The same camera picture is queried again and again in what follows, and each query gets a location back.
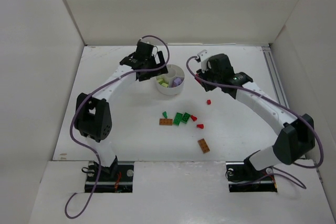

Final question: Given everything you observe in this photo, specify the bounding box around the brown flat lego brick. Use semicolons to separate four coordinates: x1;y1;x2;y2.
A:
159;118;173;126

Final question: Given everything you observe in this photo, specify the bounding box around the white round divided container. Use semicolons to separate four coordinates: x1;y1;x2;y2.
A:
155;65;185;96

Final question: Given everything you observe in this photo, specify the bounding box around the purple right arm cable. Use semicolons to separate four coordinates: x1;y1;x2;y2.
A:
186;55;324;189

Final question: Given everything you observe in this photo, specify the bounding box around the aluminium rail right side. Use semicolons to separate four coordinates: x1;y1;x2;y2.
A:
261;46;289;108

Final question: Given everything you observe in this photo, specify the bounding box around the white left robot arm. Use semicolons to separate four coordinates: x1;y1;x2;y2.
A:
70;40;168;179

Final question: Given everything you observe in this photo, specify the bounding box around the green lego brick left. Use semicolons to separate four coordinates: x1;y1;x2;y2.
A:
173;112;183;126

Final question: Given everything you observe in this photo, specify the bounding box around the red sloped lego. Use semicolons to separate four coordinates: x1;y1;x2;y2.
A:
196;124;204;129
191;115;197;122

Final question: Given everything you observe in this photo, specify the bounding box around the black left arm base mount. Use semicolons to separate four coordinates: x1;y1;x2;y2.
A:
81;162;134;193

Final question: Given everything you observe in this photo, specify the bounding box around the green lego brick right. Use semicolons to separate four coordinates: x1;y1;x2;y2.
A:
181;112;191;124

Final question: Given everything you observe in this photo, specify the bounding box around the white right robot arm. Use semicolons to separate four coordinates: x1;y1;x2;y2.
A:
195;50;315;173

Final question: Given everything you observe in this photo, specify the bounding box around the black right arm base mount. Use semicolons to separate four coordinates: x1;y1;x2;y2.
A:
225;162;278;193

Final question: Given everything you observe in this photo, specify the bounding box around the green lego brick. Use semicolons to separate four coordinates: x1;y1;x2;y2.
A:
173;112;183;126
181;112;191;124

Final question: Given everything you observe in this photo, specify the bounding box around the brown lego brick lower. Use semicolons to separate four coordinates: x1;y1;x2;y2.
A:
197;138;210;154

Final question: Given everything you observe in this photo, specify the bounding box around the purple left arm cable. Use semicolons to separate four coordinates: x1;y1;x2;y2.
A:
64;34;170;219

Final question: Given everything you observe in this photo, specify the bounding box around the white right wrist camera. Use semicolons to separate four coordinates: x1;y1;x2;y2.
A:
196;50;210;73

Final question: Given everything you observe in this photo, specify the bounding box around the purple lego brick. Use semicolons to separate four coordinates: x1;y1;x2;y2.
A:
172;77;183;88

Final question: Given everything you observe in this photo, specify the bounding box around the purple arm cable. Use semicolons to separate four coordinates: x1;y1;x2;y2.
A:
186;55;324;189
64;34;170;219

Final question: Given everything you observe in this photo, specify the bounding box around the small green lego piece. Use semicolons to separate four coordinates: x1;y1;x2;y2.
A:
162;111;168;119

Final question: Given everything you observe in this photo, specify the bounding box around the yellow and red lego stack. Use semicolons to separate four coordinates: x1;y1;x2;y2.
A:
156;78;165;83

